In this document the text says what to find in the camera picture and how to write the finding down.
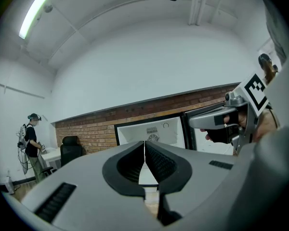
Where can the fluorescent ceiling light tube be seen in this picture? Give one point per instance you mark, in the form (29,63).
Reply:
(36,9)

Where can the person's right forearm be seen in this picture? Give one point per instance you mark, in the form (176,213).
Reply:
(266,125)

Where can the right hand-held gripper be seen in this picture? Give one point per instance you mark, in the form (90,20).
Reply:
(251,97)

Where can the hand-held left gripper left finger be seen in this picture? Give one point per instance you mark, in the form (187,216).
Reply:
(86,177)

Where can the person's right hand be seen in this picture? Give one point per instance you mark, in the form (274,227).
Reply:
(243,119)

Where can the white box on floor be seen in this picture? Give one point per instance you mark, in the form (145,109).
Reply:
(9,185)

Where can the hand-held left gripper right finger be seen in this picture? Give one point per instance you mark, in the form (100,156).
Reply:
(202,177)

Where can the white table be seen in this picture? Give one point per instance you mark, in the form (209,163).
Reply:
(51,154)

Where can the white wall conduit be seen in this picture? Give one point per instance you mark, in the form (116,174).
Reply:
(19,90)

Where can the white ceiling smoke detector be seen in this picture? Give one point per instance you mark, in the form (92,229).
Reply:
(48,8)

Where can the white ceiling pipes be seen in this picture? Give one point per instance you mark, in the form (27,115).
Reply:
(197,8)

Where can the person's gray shirt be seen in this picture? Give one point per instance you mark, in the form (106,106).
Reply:
(279,93)

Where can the black office chair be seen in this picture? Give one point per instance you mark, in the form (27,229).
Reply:
(71,148)

